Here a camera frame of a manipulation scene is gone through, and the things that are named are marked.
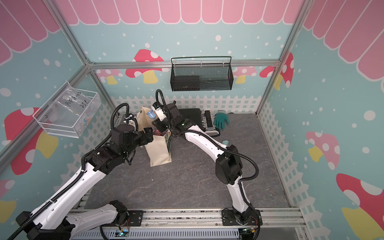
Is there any black bit holder strip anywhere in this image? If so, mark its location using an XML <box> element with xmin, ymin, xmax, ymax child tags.
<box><xmin>202</xmin><ymin>110</ymin><xmax>220</xmax><ymax>138</ymax></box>

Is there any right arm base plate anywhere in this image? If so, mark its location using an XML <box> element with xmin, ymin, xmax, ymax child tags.
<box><xmin>221</xmin><ymin>208</ymin><xmax>263</xmax><ymax>226</ymax></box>

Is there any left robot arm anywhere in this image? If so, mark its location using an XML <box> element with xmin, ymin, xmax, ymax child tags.
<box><xmin>9</xmin><ymin>103</ymin><xmax>153</xmax><ymax>240</ymax></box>

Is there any plastic bag in bin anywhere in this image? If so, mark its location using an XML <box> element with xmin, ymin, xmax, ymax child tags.
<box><xmin>47</xmin><ymin>85</ymin><xmax>101</xmax><ymax>133</ymax></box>

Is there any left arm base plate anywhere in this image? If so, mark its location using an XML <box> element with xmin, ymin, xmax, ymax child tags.
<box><xmin>102</xmin><ymin>210</ymin><xmax>144</xmax><ymax>228</ymax></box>

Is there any green rubber glove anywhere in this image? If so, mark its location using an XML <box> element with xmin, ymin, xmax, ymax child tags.
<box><xmin>214</xmin><ymin>111</ymin><xmax>230</xmax><ymax>130</ymax></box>

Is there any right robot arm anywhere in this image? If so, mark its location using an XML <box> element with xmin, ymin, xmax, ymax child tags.
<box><xmin>152</xmin><ymin>89</ymin><xmax>262</xmax><ymax>227</ymax></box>

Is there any black wire mesh basket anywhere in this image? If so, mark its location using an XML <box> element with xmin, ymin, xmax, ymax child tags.
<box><xmin>171</xmin><ymin>56</ymin><xmax>234</xmax><ymax>91</ymax></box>

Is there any black box in basket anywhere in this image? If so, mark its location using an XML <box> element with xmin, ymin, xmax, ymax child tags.
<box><xmin>171</xmin><ymin>75</ymin><xmax>200</xmax><ymax>92</ymax></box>

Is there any black plastic case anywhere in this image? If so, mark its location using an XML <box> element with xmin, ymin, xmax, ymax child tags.
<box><xmin>179</xmin><ymin>108</ymin><xmax>204</xmax><ymax>130</ymax></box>

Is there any cream canvas tote bag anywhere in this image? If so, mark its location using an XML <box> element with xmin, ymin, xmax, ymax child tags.
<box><xmin>137</xmin><ymin>107</ymin><xmax>172</xmax><ymax>167</ymax></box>

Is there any clear plastic wall bin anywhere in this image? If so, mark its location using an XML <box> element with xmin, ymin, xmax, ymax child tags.
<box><xmin>32</xmin><ymin>81</ymin><xmax>102</xmax><ymax>139</ymax></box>

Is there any blue hourglass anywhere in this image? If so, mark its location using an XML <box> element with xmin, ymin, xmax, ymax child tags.
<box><xmin>147</xmin><ymin>110</ymin><xmax>157</xmax><ymax>119</ymax></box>

